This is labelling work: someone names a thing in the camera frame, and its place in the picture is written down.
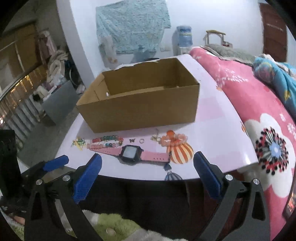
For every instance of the pink strap smart watch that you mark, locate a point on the pink strap smart watch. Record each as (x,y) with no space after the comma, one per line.
(131,154)

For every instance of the brown wooden door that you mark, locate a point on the brown wooden door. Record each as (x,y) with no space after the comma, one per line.
(274,33)

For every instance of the blue water dispenser bottle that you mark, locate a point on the blue water dispenser bottle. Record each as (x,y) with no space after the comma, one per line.
(184,36)

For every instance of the pink floral blanket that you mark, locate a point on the pink floral blanket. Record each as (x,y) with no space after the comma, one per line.
(267,123)

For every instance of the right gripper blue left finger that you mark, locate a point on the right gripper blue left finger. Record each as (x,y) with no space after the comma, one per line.
(84,177)

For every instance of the grey green pillow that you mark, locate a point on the grey green pillow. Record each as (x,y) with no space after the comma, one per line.
(230,54)

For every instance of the wooden chair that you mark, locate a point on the wooden chair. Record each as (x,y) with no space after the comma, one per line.
(216,37)

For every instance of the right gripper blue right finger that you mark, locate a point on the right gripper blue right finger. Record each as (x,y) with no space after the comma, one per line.
(210,175)

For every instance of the grey storage box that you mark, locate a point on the grey storage box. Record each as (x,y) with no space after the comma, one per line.
(60,103)

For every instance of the brown cardboard box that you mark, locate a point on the brown cardboard box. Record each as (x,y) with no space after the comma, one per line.
(148,94)

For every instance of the blue floral quilt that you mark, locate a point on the blue floral quilt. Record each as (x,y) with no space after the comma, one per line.
(280,76)

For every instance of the black waste bin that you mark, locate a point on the black waste bin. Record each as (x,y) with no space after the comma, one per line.
(152,59)

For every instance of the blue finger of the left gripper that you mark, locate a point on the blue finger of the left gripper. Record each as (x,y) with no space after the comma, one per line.
(56,163)

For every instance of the teal floral wall cloth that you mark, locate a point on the teal floral wall cloth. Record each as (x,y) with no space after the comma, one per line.
(131,24)

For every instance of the smartphone on bed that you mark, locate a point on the smartphone on bed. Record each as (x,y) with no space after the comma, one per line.
(290,207)

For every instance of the pile of clothes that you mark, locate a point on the pile of clothes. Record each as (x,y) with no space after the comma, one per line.
(54,60)

